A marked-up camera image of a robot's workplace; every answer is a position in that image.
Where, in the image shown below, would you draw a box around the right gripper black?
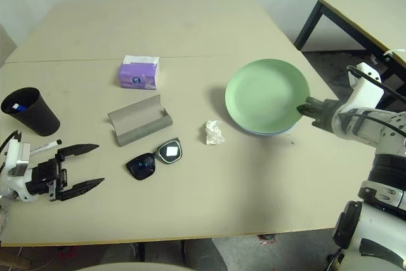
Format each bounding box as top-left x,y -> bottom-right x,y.
296,95 -> 343,128

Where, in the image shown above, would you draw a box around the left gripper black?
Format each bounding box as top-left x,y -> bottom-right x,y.
25,143 -> 106,204

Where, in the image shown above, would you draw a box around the light green plastic plate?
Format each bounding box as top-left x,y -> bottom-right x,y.
225,58 -> 310,133

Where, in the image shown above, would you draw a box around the black sunglasses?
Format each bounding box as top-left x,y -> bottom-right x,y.
125,136 -> 184,182

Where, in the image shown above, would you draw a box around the grey glasses case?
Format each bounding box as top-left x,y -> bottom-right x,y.
107,94 -> 174,147

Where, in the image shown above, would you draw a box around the white tissue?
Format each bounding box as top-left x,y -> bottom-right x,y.
202,119 -> 226,146

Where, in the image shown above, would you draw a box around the black capped white marker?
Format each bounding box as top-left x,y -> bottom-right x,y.
29,139 -> 63,155

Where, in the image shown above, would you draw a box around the black plastic cup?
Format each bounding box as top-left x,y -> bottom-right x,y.
1,87 -> 61,137

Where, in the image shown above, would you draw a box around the grey robot left leg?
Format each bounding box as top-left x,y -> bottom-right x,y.
101,242 -> 142,264

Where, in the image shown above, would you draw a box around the grey robot leg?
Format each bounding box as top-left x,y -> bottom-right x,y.
185,237 -> 228,271
101,242 -> 142,264

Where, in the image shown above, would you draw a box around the beige side table black legs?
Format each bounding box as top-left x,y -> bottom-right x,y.
294,0 -> 406,100

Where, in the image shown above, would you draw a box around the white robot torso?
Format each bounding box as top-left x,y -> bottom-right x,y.
75,263 -> 178,271

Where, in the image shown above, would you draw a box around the purple tissue pack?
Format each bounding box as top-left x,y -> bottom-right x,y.
117,55 -> 160,91

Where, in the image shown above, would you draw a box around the grey robot right leg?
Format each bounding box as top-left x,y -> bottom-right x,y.
185,237 -> 228,271

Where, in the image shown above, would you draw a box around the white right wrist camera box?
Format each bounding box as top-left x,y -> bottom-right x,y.
347,62 -> 384,110

